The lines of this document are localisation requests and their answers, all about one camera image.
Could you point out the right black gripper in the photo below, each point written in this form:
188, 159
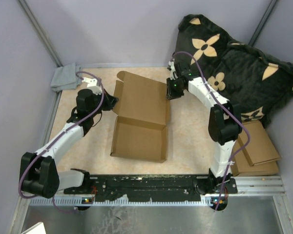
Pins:
170, 94

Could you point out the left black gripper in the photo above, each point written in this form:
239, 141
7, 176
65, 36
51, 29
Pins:
110, 100

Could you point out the brown cardboard box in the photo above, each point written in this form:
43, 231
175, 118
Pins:
143, 113

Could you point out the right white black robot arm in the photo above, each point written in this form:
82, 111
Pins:
223, 124

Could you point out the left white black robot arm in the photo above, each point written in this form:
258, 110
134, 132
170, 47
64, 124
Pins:
39, 175

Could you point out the upper folded cardboard box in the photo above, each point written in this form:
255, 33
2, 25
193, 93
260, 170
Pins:
260, 149

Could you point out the grey folded cloth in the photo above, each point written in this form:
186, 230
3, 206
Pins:
65, 78

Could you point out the black flower pattern cushion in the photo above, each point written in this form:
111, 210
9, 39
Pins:
260, 83

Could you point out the white paper corner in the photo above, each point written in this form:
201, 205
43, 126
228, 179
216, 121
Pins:
38, 228

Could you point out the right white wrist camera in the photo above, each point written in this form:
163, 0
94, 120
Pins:
172, 70

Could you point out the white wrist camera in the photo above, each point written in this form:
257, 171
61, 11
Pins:
172, 70
94, 85

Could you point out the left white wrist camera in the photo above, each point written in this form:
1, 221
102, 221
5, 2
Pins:
94, 85

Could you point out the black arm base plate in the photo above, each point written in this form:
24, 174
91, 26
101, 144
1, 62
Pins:
150, 188

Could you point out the aluminium frame rail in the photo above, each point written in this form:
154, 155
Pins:
246, 186

